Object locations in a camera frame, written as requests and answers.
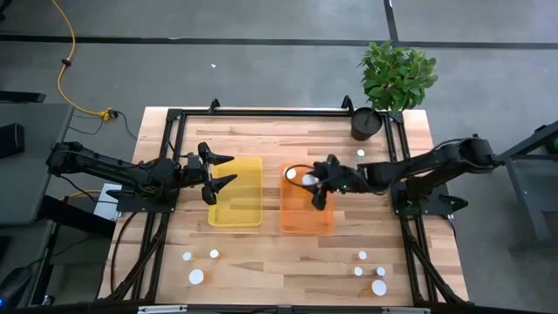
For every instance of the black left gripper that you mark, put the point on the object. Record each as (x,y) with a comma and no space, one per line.
(194,178)

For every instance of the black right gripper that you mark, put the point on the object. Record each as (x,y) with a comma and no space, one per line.
(344,179)

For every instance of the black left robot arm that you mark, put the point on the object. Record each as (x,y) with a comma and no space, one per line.
(109,168)

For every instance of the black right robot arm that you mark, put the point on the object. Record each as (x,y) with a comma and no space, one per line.
(436,159)

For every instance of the translucent orange plastic bin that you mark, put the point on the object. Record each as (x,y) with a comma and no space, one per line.
(301,218)

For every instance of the translucent yellow plastic bin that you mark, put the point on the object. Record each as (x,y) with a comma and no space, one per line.
(244,205)

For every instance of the white sheet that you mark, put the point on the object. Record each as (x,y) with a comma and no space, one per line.
(104,209)

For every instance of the green potted plant black pot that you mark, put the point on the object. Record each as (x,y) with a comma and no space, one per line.
(394,78)

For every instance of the silver metal bar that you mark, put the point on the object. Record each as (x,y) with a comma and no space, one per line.
(405,311)
(162,309)

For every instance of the grey desk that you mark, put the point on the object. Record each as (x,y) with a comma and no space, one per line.
(30,183)

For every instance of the grey metal table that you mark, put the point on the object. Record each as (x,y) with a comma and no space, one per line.
(524,196)

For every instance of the black box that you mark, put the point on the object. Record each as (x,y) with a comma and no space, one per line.
(11,140)

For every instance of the black flat bar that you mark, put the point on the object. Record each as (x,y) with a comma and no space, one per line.
(22,97)

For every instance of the dark rounded object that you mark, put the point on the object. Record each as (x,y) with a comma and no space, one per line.
(13,285)

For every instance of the black depth camera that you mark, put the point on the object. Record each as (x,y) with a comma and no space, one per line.
(283,310)
(193,161)

